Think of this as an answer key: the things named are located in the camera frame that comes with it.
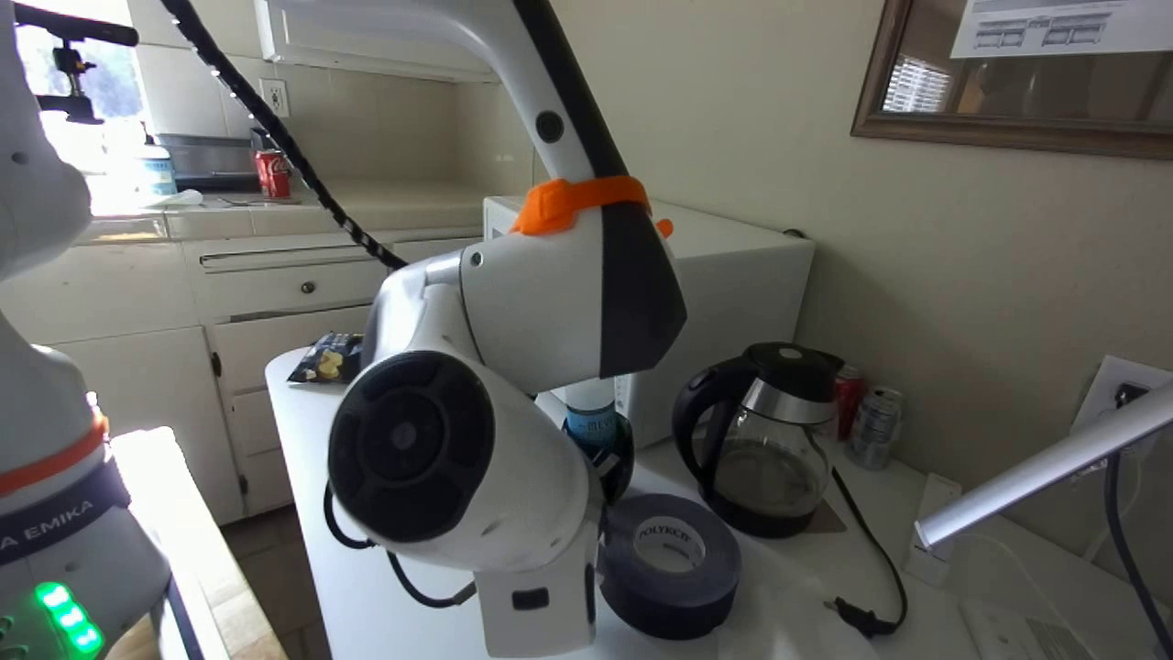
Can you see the white metal bar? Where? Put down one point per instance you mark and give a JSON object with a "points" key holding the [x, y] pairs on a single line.
{"points": [[1039, 472]]}

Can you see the dark snack bag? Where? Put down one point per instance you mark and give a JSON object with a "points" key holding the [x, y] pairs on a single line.
{"points": [[319, 361]]}

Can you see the wide white cabinet drawer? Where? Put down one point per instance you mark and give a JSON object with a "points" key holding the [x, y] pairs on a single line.
{"points": [[296, 286]]}

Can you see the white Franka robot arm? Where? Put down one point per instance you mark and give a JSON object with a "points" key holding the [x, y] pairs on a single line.
{"points": [[524, 305]]}

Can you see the small white wall outlet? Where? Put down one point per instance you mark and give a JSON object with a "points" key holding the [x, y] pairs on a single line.
{"points": [[278, 98]]}

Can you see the red soda can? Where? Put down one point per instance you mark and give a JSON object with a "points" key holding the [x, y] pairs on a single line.
{"points": [[848, 406]]}

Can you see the dark blue bottle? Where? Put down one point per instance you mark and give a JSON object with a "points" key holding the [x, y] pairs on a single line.
{"points": [[597, 425]]}

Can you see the silver soda can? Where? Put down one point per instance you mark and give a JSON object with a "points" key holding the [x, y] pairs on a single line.
{"points": [[876, 429]]}

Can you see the white kitchen base cabinet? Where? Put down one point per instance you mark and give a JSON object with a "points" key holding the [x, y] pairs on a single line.
{"points": [[149, 333]]}

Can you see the white microwave oven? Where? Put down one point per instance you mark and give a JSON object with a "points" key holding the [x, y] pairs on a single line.
{"points": [[746, 296]]}

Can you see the white printed paper sheet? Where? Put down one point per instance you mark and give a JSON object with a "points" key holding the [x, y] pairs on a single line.
{"points": [[1051, 31]]}

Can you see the dark grey duct tape roll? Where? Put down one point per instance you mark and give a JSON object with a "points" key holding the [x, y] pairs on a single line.
{"points": [[685, 599]]}

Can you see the silver black toaster oven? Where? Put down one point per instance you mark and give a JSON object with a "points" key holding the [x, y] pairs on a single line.
{"points": [[207, 158]]}

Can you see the black glass electric kettle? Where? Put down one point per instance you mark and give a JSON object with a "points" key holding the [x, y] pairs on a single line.
{"points": [[765, 478]]}

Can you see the red can with dark lid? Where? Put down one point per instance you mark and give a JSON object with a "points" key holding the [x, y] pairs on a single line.
{"points": [[272, 176]]}

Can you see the light wooden robot platform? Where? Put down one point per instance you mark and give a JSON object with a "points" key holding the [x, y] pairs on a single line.
{"points": [[185, 525]]}

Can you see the large white wall outlet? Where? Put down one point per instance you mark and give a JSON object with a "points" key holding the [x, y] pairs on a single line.
{"points": [[1100, 390]]}

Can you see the pale blue container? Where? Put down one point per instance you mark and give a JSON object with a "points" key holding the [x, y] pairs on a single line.
{"points": [[157, 172]]}

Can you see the black camera stand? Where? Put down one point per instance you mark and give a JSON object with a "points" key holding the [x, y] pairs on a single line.
{"points": [[74, 22]]}

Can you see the brown wooden picture frame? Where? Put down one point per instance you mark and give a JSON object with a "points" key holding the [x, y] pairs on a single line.
{"points": [[975, 139]]}

